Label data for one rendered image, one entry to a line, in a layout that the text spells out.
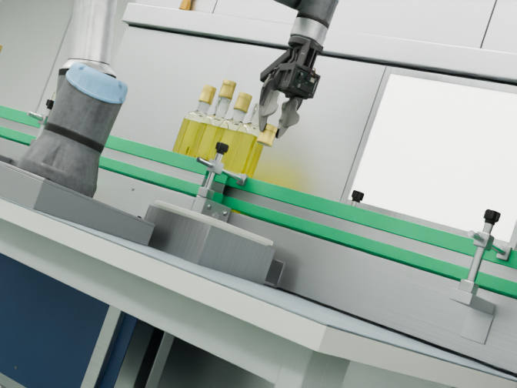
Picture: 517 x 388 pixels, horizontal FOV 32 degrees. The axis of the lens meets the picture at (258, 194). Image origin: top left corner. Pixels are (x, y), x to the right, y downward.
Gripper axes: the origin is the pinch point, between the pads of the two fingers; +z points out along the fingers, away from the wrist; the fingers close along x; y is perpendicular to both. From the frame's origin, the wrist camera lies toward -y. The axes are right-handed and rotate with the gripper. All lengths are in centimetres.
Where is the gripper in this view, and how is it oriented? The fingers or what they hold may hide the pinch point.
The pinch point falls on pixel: (269, 128)
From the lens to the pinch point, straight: 195.0
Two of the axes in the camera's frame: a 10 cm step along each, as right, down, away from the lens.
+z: -3.3, 9.4, -0.7
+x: 8.1, 3.3, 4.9
